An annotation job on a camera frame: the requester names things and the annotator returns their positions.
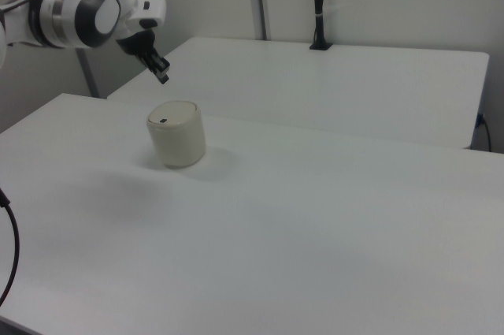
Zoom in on black camera pole with clamp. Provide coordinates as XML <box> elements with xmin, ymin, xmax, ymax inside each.
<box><xmin>309</xmin><ymin>0</ymin><xmax>334</xmax><ymax>51</ymax></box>

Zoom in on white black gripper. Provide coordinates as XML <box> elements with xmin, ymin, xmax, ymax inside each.
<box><xmin>114</xmin><ymin>0</ymin><xmax>172</xmax><ymax>86</ymax></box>

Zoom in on black cable with blue plug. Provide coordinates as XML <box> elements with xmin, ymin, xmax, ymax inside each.
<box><xmin>475</xmin><ymin>112</ymin><xmax>493</xmax><ymax>152</ymax></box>

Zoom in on small beige trash bin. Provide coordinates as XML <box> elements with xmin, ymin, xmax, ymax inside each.
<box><xmin>146</xmin><ymin>99</ymin><xmax>207</xmax><ymax>169</ymax></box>

